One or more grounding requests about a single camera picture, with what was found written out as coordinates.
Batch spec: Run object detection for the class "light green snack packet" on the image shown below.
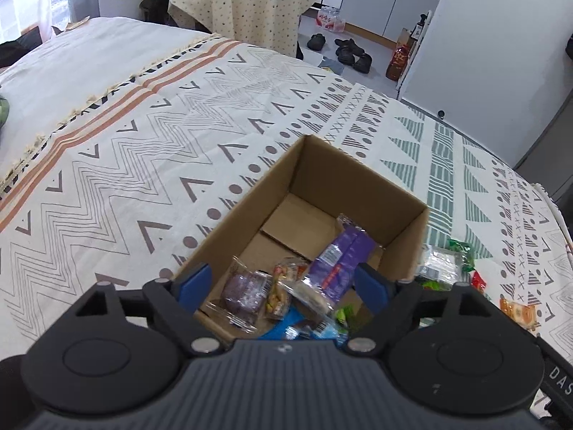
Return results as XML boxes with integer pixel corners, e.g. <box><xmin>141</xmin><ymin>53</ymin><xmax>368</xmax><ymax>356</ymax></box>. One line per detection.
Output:
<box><xmin>418</xmin><ymin>278</ymin><xmax>455</xmax><ymax>292</ymax></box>

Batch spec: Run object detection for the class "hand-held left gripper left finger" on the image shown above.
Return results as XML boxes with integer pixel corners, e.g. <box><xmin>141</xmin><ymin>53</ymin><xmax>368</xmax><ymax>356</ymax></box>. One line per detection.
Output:
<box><xmin>74</xmin><ymin>263</ymin><xmax>225</xmax><ymax>359</ymax></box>

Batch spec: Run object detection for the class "purple wafer packet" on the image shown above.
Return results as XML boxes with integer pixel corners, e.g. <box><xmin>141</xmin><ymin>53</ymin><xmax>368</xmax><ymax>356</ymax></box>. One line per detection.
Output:
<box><xmin>286</xmin><ymin>212</ymin><xmax>385</xmax><ymax>314</ymax></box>

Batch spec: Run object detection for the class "blue green snack packet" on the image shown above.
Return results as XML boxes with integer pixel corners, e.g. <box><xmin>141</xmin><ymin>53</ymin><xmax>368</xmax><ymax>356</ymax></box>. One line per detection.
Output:
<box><xmin>309</xmin><ymin>305</ymin><xmax>359</xmax><ymax>345</ymax></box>

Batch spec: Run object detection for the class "window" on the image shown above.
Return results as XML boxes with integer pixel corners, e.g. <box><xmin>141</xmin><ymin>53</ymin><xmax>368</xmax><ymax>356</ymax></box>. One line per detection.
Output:
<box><xmin>0</xmin><ymin>0</ymin><xmax>68</xmax><ymax>46</ymax></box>

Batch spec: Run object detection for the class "brown cardboard box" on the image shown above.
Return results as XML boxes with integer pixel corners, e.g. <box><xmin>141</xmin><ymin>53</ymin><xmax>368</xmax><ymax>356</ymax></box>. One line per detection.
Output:
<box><xmin>172</xmin><ymin>133</ymin><xmax>430</xmax><ymax>350</ymax></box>

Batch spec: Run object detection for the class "black jacket on chair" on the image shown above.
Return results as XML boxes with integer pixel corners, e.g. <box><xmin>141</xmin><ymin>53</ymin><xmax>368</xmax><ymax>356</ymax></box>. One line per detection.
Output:
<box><xmin>139</xmin><ymin>0</ymin><xmax>173</xmax><ymax>23</ymax></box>

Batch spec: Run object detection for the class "white bed sheet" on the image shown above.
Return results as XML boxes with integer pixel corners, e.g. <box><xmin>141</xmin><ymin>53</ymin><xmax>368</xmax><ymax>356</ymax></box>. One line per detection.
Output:
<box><xmin>0</xmin><ymin>17</ymin><xmax>211</xmax><ymax>113</ymax></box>

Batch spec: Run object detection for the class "bottled water pack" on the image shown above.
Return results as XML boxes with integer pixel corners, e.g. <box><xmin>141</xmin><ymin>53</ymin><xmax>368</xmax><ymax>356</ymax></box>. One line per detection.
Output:
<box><xmin>316</xmin><ymin>6</ymin><xmax>346</xmax><ymax>33</ymax></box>

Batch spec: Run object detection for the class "small purple snack packet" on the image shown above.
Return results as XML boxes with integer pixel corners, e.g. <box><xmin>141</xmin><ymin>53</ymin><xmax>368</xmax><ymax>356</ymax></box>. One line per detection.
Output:
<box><xmin>203</xmin><ymin>257</ymin><xmax>274</xmax><ymax>334</ymax></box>

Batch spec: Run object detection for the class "clear snack packet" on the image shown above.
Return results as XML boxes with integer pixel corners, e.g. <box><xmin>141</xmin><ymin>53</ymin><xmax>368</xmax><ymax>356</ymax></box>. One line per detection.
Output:
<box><xmin>416</xmin><ymin>244</ymin><xmax>468</xmax><ymax>285</ymax></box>

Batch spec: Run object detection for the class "grey entrance door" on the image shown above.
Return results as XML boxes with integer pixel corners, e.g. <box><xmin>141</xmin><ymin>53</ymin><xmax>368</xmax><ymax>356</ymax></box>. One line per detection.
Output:
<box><xmin>512</xmin><ymin>94</ymin><xmax>573</xmax><ymax>202</ymax></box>

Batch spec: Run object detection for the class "white spray bottle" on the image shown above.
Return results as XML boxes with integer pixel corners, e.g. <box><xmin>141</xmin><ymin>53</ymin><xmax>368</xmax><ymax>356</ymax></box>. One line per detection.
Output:
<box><xmin>409</xmin><ymin>13</ymin><xmax>428</xmax><ymax>49</ymax></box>

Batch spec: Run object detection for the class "peanut snack packet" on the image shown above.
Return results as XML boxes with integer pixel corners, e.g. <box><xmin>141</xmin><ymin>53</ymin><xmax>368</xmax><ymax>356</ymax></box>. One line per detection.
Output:
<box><xmin>266</xmin><ymin>260</ymin><xmax>309</xmax><ymax>321</ymax></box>

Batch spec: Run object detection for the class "orange biscuit packet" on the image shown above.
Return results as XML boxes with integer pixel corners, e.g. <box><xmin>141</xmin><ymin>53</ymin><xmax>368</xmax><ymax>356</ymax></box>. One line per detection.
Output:
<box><xmin>499</xmin><ymin>296</ymin><xmax>538</xmax><ymax>325</ymax></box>

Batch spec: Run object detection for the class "dark green snack packet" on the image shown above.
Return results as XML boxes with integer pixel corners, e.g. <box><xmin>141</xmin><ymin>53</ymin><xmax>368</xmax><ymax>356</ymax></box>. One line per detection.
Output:
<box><xmin>448</xmin><ymin>238</ymin><xmax>475</xmax><ymax>274</ymax></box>

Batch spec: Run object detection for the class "patterned bedspread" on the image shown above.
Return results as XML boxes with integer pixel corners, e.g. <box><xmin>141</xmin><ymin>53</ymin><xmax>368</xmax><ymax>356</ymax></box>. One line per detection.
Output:
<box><xmin>0</xmin><ymin>31</ymin><xmax>573</xmax><ymax>359</ymax></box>

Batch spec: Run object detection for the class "round table with dotted tablecloth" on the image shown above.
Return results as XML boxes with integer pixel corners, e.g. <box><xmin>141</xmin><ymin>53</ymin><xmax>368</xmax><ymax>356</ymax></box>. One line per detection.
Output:
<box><xmin>143</xmin><ymin>0</ymin><xmax>316</xmax><ymax>61</ymax></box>

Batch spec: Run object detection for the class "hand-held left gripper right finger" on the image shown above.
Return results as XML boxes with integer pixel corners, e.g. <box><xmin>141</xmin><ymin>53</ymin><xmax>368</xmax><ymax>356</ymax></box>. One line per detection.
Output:
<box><xmin>342</xmin><ymin>262</ymin><xmax>504</xmax><ymax>359</ymax></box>

